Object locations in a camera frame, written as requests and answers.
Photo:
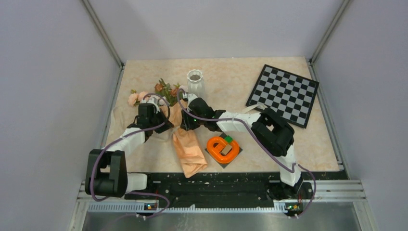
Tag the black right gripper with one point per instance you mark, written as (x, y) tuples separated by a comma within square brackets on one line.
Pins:
[(186, 124)]

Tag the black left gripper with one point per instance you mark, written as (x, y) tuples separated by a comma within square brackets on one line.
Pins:
[(161, 114)]

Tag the orange paper flower bouquet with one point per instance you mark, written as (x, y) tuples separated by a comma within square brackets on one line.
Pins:
[(186, 143)]

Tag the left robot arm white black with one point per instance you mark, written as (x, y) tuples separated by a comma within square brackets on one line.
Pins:
[(106, 174)]

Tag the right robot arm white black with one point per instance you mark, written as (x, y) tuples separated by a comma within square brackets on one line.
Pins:
[(271, 132)]

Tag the white ribbed vase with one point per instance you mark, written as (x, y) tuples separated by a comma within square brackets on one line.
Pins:
[(196, 83)]

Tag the green cube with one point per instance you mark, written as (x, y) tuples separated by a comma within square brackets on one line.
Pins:
[(228, 139)]

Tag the tan wooden block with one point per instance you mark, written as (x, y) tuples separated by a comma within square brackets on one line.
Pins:
[(226, 150)]

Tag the black grey checkerboard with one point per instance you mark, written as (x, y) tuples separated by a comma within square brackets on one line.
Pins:
[(290, 95)]

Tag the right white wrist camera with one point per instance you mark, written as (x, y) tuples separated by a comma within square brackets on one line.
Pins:
[(189, 97)]

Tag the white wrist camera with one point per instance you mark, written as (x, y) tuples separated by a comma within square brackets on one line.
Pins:
[(189, 97), (150, 102)]

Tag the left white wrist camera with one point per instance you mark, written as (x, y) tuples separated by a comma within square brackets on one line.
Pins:
[(150, 102)]

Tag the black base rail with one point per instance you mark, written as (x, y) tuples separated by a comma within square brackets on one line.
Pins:
[(222, 190)]

